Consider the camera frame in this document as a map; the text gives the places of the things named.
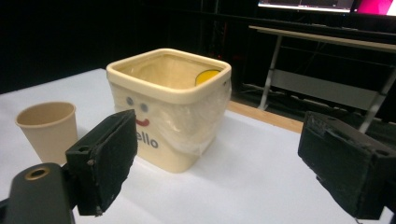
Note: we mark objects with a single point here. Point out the cream square trash bin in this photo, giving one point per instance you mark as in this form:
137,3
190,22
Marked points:
174,102

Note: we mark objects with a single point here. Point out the monitor screen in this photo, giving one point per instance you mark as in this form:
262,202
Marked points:
327,5

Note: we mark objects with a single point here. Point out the clear plastic bin liner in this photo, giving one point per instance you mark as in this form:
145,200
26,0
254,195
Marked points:
196,124

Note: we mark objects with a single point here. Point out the white-legged desk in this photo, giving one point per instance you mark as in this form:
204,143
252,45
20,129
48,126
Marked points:
323,68

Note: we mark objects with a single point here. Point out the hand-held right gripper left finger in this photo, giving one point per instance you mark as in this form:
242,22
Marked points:
107,161

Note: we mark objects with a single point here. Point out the yellow round object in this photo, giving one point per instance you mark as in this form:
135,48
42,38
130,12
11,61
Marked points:
206,76

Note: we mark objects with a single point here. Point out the beige paper cup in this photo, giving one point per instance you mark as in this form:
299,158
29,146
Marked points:
49,130

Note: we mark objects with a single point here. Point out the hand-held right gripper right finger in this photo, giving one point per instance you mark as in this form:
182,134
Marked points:
345,168

